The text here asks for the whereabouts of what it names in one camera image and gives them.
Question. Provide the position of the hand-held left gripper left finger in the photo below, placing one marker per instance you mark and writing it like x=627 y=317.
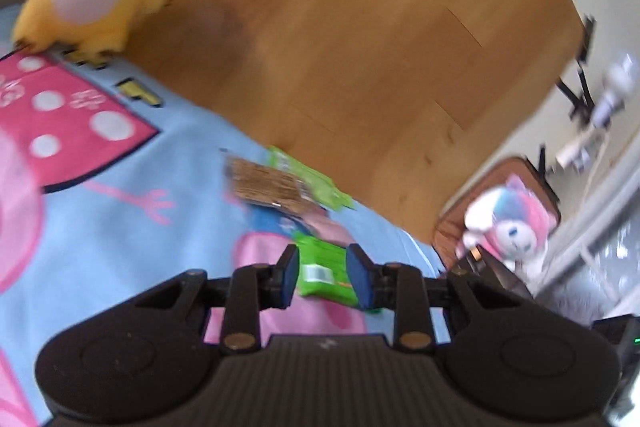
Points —
x=289 y=279

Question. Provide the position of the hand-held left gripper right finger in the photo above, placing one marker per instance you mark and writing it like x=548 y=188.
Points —
x=361 y=283

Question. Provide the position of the bright green snack packet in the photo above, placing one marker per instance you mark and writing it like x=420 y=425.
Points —
x=322 y=269

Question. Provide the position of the light green snack packet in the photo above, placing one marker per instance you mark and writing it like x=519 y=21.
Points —
x=320 y=184

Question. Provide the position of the brown snack bar packet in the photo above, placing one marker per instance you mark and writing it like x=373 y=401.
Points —
x=265 y=182

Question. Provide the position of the pink white plush toy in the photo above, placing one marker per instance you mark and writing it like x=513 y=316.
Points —
x=505 y=222

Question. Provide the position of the blue printed blanket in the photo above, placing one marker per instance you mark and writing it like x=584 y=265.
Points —
x=125 y=207

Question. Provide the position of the wooden headboard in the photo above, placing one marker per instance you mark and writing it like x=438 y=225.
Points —
x=360 y=37

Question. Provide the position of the black tripod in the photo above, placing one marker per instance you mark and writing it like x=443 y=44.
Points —
x=582 y=82

